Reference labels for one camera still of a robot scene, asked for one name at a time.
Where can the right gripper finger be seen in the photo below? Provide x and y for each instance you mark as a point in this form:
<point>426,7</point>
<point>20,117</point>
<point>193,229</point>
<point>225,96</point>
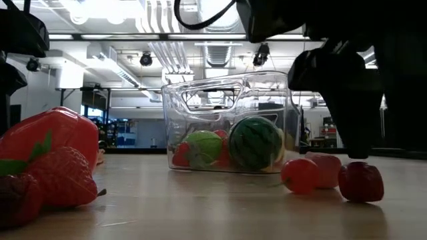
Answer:
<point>350,106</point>
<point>407,106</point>

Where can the pink toy fruit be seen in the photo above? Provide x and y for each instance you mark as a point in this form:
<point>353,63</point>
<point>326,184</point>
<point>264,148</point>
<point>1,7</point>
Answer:
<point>328,170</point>

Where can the dark red toy cherry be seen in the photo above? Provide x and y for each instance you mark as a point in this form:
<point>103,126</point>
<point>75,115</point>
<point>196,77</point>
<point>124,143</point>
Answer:
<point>361,182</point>

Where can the yellow toy lemon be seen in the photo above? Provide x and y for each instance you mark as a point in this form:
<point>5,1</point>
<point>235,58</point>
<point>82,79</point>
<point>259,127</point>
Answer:
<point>283,146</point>

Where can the toy watermelon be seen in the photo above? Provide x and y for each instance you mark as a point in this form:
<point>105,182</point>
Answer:
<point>255,143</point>

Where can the smooth red toy strawberry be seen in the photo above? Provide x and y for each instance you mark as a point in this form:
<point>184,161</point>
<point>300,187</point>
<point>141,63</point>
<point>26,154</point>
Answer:
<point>225,155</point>

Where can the green toy lime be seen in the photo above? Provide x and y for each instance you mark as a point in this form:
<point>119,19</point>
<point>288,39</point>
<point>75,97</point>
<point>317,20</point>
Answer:
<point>205,145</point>

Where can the small red toy strawberry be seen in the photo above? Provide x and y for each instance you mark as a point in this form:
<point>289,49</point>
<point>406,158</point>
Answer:
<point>16,203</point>
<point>180,156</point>
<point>66,180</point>

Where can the glossy red toy apple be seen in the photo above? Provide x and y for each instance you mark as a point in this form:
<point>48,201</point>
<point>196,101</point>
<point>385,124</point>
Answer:
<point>66,130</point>

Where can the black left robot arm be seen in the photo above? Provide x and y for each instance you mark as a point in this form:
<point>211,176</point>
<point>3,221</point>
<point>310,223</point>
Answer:
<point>20,33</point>

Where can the storage shelf with red bins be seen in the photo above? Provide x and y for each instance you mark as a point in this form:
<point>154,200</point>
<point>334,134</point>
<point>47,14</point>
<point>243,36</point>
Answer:
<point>328,131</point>

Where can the bright red toy cherry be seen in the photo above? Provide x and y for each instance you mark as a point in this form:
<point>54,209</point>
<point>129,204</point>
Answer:
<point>299,176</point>

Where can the black ceiling spotlight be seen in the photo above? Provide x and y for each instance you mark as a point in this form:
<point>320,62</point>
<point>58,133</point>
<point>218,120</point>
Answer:
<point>145,59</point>
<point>32,65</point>
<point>262,55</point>

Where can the clear plastic container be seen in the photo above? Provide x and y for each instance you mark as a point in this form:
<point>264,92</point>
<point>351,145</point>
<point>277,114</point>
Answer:
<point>173,100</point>

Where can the white ceiling pipe bundle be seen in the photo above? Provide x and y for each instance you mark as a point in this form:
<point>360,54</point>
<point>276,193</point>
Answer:
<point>166,53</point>

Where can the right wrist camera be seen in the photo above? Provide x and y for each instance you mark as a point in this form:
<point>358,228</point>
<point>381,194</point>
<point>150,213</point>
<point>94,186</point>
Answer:
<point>267,20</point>

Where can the silver ribbed air duct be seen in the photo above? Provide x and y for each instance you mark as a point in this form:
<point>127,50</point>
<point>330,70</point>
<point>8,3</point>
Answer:
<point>218,55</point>

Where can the white ceiling air duct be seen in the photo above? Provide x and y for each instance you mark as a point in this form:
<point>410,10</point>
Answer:
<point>116,71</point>

